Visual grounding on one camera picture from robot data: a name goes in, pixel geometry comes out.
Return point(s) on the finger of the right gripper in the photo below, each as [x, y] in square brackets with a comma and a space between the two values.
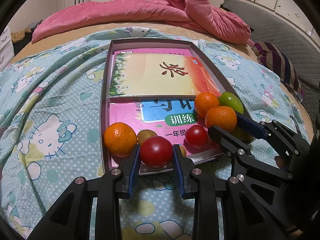
[243, 161]
[280, 137]

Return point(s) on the grey cardboard tray box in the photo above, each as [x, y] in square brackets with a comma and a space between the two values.
[150, 92]

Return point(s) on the wall painting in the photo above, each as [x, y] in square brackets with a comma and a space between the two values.
[289, 10]

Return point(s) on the right orange in tray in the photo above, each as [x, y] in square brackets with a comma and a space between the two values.
[204, 102]

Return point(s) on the pink quilt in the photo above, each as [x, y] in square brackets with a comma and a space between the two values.
[196, 15]

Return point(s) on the left orange in tray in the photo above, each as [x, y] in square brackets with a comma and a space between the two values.
[120, 139]

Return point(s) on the large orange tangerine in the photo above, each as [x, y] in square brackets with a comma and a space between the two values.
[221, 116]

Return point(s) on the red tomato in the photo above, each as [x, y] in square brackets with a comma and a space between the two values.
[156, 152]
[196, 136]

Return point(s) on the orange in tray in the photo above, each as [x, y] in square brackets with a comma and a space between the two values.
[204, 102]
[120, 139]

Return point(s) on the grey headboard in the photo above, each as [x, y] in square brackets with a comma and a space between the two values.
[302, 54]

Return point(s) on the striped purple pillow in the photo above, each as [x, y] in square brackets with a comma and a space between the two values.
[272, 58]

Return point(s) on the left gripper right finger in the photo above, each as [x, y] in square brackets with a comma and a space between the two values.
[219, 203]

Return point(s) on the yellow-brown plush toy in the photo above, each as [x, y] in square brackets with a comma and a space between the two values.
[20, 35]

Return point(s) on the yellow orange book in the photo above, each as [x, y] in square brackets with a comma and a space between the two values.
[153, 74]

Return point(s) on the small yellow-brown fruit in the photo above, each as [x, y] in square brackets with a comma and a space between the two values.
[145, 134]

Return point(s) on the lumpy green apple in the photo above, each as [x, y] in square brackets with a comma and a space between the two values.
[242, 135]

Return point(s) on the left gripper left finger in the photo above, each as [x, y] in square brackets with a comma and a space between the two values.
[70, 216]

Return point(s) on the round green apple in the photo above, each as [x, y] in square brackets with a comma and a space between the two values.
[230, 100]

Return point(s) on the teal Hello Kitty blanket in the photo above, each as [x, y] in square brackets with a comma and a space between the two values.
[50, 104]

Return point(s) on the pink workbook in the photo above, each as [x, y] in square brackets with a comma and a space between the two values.
[155, 114]

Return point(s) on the white drawer cabinet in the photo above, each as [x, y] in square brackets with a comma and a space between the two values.
[6, 48]

